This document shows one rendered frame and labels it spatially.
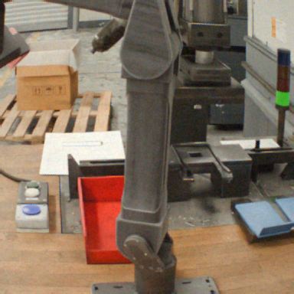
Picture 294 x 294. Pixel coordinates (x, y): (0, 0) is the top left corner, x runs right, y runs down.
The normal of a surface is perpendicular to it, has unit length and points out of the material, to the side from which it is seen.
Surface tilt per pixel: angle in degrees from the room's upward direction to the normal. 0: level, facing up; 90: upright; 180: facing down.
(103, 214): 0
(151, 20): 90
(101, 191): 90
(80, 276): 0
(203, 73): 90
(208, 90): 90
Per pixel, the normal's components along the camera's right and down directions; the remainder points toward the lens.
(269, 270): 0.01, -0.94
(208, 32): 0.14, 0.35
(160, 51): -0.22, 0.33
